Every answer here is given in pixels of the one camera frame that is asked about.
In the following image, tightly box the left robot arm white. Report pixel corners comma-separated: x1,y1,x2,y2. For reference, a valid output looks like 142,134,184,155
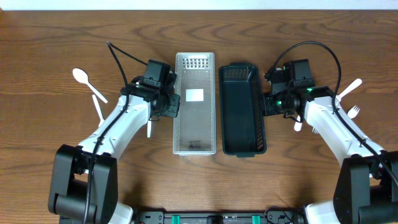
48,75,180,223

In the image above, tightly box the white plastic spoon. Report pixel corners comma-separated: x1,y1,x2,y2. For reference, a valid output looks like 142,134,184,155
147,120,152,138
92,95,104,126
294,115,302,132
72,68,108,103

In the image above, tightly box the left black cable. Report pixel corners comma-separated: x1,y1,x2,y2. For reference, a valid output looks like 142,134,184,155
83,41,148,224

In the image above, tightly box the black cable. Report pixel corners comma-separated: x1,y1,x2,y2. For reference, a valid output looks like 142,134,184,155
267,40,398,187
83,41,148,224

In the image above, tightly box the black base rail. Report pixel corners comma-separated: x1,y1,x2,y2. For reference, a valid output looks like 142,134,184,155
131,208,308,224

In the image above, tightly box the clear perforated plastic basket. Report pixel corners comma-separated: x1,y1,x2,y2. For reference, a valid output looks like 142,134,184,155
173,52,216,156

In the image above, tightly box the right black cable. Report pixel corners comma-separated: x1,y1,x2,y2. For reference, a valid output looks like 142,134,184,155
267,40,398,187

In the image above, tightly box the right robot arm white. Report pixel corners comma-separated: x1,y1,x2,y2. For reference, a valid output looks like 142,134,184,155
264,86,397,223

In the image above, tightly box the dark green perforated basket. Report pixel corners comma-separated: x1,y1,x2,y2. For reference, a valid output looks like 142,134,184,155
218,62,267,157

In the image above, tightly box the white plastic spoon inverted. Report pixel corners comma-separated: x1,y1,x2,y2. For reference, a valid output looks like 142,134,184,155
147,120,152,138

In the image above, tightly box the white plastic fork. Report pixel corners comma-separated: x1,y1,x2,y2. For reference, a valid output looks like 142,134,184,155
336,78,363,101
347,105,360,119
312,127,319,134

